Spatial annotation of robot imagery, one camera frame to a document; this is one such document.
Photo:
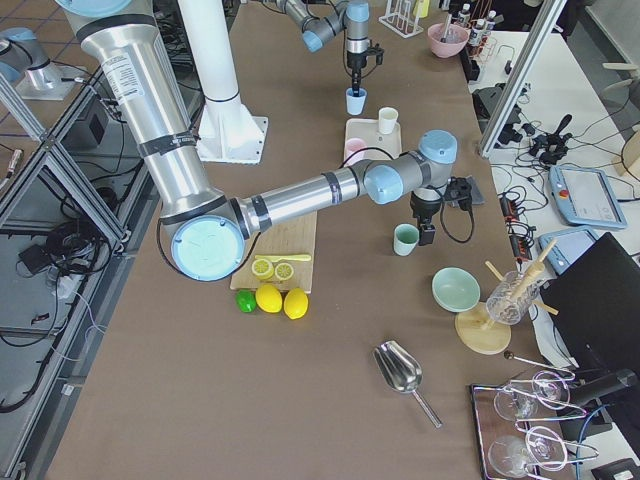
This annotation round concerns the lemon half right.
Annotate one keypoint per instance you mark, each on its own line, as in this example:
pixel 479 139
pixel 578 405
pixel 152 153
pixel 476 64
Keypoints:
pixel 283 271

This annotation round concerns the grey folded cloth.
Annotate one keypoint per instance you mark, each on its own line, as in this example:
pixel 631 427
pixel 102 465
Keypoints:
pixel 476 195

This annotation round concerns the cream plastic tray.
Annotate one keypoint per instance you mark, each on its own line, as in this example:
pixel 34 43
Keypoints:
pixel 367 130

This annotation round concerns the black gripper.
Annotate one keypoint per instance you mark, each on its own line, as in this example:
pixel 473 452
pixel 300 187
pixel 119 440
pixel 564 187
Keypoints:
pixel 354 59
pixel 424 207

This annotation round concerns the wine glass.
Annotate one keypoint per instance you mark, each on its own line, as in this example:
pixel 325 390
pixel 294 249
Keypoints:
pixel 540 450
pixel 520 399

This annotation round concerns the pink mixing bowl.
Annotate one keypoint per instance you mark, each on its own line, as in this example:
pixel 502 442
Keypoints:
pixel 449 44

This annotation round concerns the blue cup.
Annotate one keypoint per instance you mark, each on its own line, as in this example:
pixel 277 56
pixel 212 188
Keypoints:
pixel 355 101

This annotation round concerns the wine glass upper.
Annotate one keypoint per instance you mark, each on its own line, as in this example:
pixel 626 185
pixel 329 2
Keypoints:
pixel 520 399

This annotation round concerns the yellow lemon near board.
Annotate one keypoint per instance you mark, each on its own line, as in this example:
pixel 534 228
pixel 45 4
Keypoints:
pixel 269 298

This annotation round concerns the wooden cutting board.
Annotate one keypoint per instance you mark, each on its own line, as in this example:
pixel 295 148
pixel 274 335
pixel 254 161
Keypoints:
pixel 297 236

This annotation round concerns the green bowl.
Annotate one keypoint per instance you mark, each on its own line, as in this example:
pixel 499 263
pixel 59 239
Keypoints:
pixel 455 289

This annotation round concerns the black monitor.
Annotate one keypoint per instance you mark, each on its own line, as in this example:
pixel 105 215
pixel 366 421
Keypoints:
pixel 598 302

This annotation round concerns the clear glass tumbler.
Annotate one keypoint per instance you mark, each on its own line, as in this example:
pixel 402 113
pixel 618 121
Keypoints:
pixel 505 308

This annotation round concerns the aluminium frame post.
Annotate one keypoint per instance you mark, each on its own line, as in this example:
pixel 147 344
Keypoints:
pixel 542 26

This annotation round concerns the pink cup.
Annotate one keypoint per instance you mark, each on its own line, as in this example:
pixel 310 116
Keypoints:
pixel 354 150

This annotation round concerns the wine glass lower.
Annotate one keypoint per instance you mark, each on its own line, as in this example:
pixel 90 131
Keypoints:
pixel 540 450

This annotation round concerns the white wire rack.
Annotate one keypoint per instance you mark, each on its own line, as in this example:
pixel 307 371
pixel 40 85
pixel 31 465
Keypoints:
pixel 403 16

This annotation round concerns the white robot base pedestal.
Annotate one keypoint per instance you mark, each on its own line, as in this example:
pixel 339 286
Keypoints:
pixel 227 132

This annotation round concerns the steel metal scoop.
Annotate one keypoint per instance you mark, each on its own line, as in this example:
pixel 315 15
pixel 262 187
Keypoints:
pixel 403 374

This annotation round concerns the green cup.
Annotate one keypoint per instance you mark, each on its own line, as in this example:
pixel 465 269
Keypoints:
pixel 406 237

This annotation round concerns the wooden mug tree stand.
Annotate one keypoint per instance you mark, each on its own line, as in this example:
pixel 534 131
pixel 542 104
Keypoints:
pixel 483 335

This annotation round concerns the green lime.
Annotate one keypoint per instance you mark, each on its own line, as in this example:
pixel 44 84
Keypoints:
pixel 246 301

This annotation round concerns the cream white cup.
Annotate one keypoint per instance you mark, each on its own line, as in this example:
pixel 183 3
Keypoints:
pixel 387 120

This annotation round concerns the yellow plastic knife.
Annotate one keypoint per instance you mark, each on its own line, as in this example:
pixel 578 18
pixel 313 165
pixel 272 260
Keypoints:
pixel 281 258

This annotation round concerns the teach pendant tablet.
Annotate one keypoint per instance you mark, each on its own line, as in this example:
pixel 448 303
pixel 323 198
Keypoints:
pixel 584 197

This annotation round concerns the mirrored glass tray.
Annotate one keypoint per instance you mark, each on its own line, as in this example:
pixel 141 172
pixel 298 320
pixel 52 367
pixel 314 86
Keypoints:
pixel 489 425

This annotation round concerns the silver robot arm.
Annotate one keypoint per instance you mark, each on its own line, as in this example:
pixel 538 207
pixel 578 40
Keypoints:
pixel 207 229
pixel 348 17

